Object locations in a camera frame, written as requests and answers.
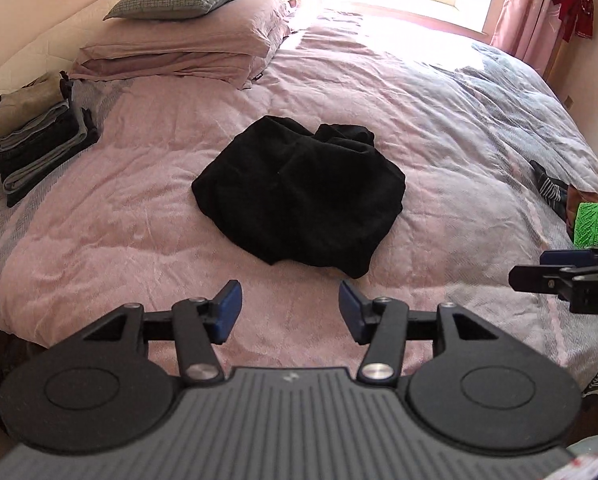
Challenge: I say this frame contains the right pink curtain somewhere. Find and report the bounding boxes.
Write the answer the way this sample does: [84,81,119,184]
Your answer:
[490,0,562,74]

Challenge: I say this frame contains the stack of folded clothes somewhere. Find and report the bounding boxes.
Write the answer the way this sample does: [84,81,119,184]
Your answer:
[0,70,99,208]

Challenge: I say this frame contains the black sweater white collar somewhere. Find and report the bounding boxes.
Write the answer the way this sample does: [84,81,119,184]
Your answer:
[192,115,405,278]

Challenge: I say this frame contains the red hanging garment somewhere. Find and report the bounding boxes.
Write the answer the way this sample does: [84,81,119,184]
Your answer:
[552,0,594,42]

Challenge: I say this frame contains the lower pink pillow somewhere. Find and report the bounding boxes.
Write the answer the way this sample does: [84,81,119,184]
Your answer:
[70,37,284,90]

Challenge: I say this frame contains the green knitted garment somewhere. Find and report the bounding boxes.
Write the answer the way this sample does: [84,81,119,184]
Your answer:
[574,202,598,248]

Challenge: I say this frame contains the upper pink pillow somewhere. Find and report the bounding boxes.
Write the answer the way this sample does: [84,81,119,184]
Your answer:
[76,0,290,64]

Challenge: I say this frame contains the white padded headboard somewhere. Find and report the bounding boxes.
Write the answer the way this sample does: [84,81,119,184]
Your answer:
[0,0,120,96]

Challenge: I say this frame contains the pink pillow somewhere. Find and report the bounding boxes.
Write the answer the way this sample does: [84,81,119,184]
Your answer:
[76,0,290,64]
[70,37,284,90]

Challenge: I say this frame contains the striped dark sock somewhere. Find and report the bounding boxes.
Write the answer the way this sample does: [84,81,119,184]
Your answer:
[529,160,568,220]

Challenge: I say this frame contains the pink grey duvet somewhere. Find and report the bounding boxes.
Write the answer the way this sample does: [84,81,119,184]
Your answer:
[0,12,598,385]

